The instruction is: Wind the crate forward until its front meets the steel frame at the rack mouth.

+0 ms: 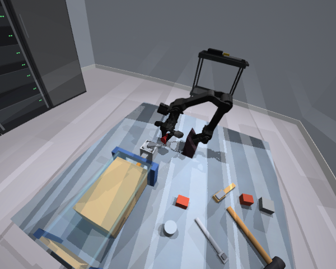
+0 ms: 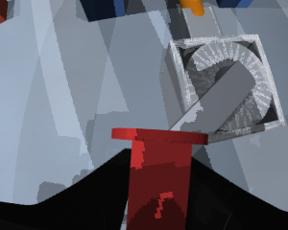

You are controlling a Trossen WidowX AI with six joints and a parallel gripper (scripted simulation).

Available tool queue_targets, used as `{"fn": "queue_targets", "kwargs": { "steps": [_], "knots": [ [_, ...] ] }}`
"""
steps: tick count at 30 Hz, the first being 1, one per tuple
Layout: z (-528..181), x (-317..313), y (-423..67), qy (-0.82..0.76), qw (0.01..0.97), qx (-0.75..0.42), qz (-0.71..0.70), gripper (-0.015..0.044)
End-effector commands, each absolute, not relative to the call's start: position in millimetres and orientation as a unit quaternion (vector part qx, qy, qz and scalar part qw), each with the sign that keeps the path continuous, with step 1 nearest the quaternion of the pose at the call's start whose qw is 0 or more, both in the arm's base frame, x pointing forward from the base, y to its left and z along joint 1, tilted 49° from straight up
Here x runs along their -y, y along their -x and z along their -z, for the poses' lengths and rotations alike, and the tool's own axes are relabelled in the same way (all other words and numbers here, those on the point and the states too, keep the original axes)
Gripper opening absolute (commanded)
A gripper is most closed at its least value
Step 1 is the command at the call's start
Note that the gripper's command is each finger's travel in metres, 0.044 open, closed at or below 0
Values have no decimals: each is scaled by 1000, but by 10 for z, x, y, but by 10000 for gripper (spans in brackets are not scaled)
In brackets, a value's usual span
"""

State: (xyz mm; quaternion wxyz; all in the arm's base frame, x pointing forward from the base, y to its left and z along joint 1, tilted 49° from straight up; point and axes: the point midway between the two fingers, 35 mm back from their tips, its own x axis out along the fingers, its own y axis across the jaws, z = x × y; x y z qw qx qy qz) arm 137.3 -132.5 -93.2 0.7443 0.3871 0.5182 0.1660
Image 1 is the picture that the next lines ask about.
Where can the orange-red block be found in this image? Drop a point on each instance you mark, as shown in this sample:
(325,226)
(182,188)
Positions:
(246,199)
(182,202)

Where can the wooden-handled mallet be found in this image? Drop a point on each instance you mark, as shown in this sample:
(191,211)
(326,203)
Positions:
(276,262)

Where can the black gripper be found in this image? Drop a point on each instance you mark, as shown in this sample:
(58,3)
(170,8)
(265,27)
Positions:
(177,134)

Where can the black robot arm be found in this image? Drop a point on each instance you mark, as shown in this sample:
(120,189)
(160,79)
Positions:
(177,107)

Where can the grey cylinder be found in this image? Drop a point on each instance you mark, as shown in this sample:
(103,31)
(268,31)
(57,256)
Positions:
(169,228)

